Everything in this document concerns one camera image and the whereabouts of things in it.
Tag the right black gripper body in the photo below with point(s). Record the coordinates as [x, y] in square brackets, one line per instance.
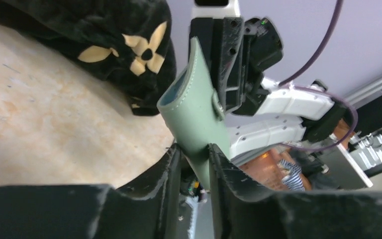
[262, 48]

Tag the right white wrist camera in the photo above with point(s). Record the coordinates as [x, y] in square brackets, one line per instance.
[217, 9]

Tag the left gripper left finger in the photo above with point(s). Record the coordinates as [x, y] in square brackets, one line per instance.
[144, 208]

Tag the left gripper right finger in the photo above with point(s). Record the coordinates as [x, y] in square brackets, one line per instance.
[244, 209]

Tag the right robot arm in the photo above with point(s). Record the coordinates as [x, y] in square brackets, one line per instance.
[293, 114]

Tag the black floral pillow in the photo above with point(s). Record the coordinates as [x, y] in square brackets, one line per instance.
[124, 42]

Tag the green leather card holder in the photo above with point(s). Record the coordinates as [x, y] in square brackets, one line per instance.
[192, 112]

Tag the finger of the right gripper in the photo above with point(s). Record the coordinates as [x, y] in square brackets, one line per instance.
[221, 44]

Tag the aluminium frame rail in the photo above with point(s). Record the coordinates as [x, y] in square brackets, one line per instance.
[367, 143]

